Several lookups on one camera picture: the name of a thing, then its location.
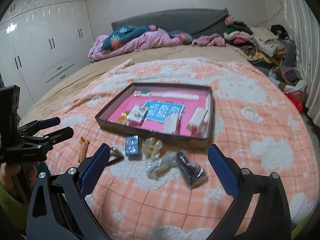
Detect pile of folded clothes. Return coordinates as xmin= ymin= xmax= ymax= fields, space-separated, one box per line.
xmin=223 ymin=16 xmax=286 ymax=69

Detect grey headboard cover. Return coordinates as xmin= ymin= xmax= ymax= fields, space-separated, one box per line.
xmin=111 ymin=8 xmax=229 ymax=38

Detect white earring card packet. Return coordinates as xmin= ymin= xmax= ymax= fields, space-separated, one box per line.
xmin=163 ymin=113 xmax=180 ymax=134

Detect red plastic container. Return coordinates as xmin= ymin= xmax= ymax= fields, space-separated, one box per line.
xmin=285 ymin=93 xmax=303 ymax=113

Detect white wardrobe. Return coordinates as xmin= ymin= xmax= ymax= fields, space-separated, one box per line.
xmin=1 ymin=0 xmax=93 ymax=117

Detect blue jewelry box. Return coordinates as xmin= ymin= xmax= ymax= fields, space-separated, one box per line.
xmin=125 ymin=135 xmax=140 ymax=157

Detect black beads in bag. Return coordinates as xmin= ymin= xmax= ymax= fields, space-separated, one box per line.
xmin=176 ymin=151 xmax=207 ymax=189

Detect white card with earrings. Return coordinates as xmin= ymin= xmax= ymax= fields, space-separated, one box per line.
xmin=127 ymin=105 xmax=148 ymax=124

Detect pink fuzzy garment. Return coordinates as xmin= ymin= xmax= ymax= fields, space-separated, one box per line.
xmin=191 ymin=34 xmax=226 ymax=47

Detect pink book with blue label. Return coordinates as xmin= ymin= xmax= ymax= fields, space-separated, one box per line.
xmin=101 ymin=89 xmax=210 ymax=137

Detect black wall cable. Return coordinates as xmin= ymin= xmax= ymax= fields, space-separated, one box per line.
xmin=254 ymin=0 xmax=286 ymax=28

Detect clear bag with trinkets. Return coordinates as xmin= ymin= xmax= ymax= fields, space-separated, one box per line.
xmin=146 ymin=152 xmax=176 ymax=180

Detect teal floral pillow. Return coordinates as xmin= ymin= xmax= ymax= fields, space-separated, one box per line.
xmin=101 ymin=24 xmax=158 ymax=51

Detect peach spiral hair tie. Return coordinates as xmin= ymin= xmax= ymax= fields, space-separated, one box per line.
xmin=77 ymin=136 xmax=91 ymax=163

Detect brown cardboard tray box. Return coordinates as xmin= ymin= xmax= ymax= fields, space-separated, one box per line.
xmin=95 ymin=83 xmax=214 ymax=148

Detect white comb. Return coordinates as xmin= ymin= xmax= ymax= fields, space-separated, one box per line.
xmin=187 ymin=107 xmax=208 ymax=131

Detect pink quilt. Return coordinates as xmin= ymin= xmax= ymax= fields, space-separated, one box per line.
xmin=87 ymin=28 xmax=193 ymax=62

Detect person's left hand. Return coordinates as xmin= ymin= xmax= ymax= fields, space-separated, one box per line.
xmin=0 ymin=161 xmax=41 ymax=193

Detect peach checked fleece blanket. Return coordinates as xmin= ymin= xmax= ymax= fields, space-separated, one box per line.
xmin=46 ymin=57 xmax=319 ymax=239

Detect tan bed sheet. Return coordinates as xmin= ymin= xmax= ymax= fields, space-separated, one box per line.
xmin=20 ymin=46 xmax=248 ymax=125

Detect cream striped curtain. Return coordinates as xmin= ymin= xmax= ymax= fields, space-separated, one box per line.
xmin=283 ymin=0 xmax=319 ymax=126

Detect bag of clothes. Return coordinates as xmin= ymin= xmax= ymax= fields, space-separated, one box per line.
xmin=268 ymin=66 xmax=308 ymax=103

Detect yellow hair ties in bag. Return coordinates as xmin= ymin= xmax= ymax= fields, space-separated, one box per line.
xmin=116 ymin=110 xmax=132 ymax=126

